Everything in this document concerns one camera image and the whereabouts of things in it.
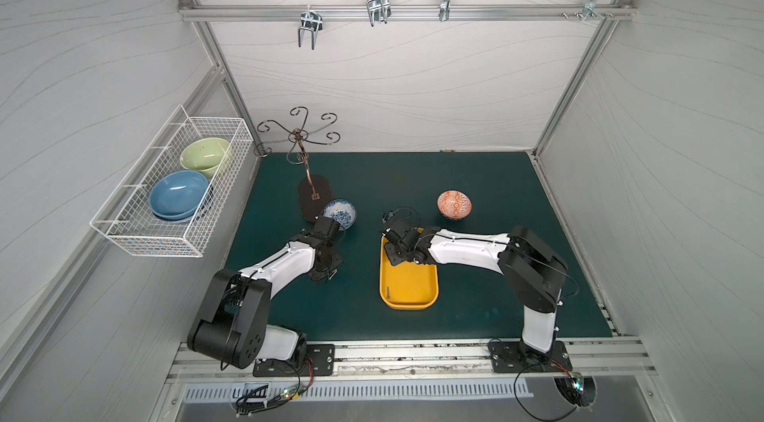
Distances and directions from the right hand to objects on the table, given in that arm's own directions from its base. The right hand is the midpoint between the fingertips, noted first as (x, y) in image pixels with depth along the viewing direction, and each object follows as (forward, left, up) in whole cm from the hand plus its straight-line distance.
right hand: (393, 245), depth 91 cm
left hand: (-7, +18, -2) cm, 20 cm away
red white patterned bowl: (+18, -21, -3) cm, 28 cm away
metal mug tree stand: (+19, +28, +2) cm, 34 cm away
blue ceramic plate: (-6, +47, +32) cm, 58 cm away
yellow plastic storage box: (-12, -4, -2) cm, 13 cm away
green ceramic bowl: (+6, +47, +32) cm, 58 cm away
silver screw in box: (-14, +1, -3) cm, 14 cm away
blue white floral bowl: (+13, +19, -1) cm, 23 cm away
